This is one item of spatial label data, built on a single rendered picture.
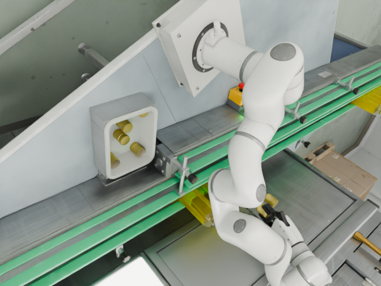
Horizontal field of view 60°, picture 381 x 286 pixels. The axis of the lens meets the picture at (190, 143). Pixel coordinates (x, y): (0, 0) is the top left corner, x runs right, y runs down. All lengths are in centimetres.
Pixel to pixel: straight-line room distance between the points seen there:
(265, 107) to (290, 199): 82
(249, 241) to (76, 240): 49
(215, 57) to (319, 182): 90
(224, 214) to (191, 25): 51
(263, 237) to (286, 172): 83
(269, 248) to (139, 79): 59
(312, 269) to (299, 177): 70
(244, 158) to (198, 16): 42
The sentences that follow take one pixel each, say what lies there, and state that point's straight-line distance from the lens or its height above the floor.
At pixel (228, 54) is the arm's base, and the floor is 93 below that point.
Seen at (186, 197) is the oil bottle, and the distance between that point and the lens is 114.
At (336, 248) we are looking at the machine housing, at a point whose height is 139.
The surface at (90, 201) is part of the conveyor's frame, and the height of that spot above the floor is 84.
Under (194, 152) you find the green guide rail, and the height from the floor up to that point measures 90.
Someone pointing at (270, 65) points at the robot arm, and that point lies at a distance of 80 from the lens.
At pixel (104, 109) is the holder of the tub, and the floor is 78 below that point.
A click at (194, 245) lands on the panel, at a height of 107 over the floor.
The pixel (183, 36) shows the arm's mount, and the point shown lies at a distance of 94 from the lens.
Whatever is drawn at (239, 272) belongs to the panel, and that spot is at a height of 123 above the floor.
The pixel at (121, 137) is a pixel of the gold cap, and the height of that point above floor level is 81.
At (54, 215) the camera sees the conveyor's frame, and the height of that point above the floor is 83.
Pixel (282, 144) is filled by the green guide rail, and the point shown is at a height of 95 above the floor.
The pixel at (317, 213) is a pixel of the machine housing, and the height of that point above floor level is 124.
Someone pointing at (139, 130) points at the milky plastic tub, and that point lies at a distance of 109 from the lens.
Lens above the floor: 148
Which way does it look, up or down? 32 degrees down
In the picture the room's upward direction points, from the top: 130 degrees clockwise
